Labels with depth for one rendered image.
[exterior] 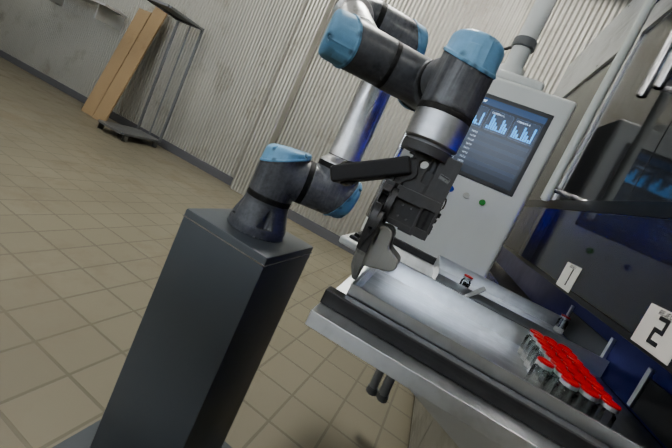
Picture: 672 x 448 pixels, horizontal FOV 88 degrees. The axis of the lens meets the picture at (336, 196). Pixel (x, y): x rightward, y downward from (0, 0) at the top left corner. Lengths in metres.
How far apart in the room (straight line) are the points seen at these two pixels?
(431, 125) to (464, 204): 0.94
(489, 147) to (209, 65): 4.90
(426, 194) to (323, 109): 4.20
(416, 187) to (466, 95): 0.13
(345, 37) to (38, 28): 8.73
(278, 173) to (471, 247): 0.81
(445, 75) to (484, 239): 0.97
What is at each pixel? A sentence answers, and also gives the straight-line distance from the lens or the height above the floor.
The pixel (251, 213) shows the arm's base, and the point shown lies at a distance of 0.87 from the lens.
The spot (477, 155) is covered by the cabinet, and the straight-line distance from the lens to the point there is 1.39.
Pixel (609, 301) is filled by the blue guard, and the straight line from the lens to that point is 0.78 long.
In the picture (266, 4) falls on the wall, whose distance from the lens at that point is 5.62.
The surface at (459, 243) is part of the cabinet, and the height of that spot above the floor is 0.94.
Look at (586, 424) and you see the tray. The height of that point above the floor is 0.91.
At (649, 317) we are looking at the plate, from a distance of 0.68.
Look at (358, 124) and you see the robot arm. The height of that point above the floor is 1.14.
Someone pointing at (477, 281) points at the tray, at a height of 0.90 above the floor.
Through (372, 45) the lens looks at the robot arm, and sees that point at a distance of 0.55.
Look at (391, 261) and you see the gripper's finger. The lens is 0.49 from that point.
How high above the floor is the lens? 1.06
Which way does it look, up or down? 7 degrees down
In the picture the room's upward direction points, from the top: 25 degrees clockwise
